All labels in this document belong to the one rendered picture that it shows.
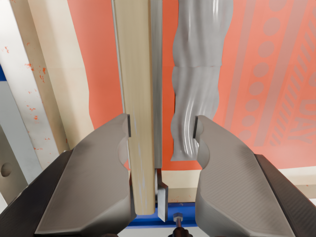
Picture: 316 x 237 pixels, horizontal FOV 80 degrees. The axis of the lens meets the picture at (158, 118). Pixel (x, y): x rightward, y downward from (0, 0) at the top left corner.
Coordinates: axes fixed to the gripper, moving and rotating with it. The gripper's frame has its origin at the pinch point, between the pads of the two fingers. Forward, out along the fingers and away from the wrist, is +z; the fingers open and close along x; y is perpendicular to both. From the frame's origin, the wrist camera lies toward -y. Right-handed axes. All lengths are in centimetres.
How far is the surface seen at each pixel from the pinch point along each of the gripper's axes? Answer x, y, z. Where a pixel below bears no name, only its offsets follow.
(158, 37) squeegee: -0.4, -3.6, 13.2
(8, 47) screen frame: -18.5, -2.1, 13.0
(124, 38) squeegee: -3.3, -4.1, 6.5
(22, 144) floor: -106, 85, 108
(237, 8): 9.7, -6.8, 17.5
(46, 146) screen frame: -17.7, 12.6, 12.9
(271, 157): 21.8, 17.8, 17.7
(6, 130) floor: -113, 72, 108
